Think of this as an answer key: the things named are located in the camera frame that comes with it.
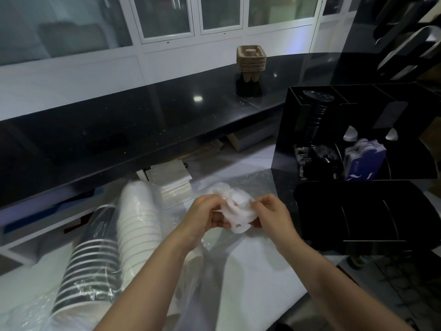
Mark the person's right hand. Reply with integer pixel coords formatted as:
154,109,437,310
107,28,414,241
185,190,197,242
249,194,304,256

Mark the stack of black lids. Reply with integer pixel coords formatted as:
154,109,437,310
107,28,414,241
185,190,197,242
295,89,336,149

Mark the person's right forearm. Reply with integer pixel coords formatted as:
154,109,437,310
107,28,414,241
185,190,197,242
279,237,413,331

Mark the large clear plastic bag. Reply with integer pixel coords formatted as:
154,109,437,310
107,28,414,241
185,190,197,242
20,180,221,331

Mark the black wrapped cutlery bundle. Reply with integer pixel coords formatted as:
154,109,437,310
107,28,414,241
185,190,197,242
294,143,345,180

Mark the black cup dispenser rack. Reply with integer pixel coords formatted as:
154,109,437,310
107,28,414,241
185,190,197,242
373,0,441,82

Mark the blue folder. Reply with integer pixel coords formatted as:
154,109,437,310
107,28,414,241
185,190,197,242
0,193,96,235

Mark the black glossy bar counter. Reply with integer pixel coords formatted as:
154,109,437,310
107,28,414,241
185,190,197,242
0,51,441,211

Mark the person's left forearm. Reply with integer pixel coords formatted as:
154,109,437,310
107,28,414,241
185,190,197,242
95,234,204,331

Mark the person's left hand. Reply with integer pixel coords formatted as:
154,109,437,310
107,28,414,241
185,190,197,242
179,194,232,252

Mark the stack of white paper cups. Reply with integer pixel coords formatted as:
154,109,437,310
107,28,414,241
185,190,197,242
116,180,163,276

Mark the white cup stack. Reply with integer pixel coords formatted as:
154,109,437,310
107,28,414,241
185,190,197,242
376,25,441,81

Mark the white framed window partition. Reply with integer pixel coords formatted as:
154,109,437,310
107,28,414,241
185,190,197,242
0,0,359,121

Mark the clear bubble wrap sheet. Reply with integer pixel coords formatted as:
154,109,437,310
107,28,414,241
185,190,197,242
192,168,276,217

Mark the stack of striped paper cups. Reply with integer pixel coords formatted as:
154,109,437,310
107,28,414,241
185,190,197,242
51,205,122,316

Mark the wrapped white napkin packet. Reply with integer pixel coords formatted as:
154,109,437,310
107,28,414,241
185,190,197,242
144,159,193,210

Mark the white shelf unit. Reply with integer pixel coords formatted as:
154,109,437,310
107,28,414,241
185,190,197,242
0,188,104,268

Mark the stack of pulp cup trays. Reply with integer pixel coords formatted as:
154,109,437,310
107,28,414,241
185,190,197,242
236,44,268,83

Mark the bundle of blue paper packets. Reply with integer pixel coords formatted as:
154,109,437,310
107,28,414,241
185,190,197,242
343,138,388,182

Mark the stack of white lids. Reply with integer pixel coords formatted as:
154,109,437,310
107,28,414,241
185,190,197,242
209,182,260,235

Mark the black acrylic condiment organizer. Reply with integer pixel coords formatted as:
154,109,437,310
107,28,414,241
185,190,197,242
271,84,441,256

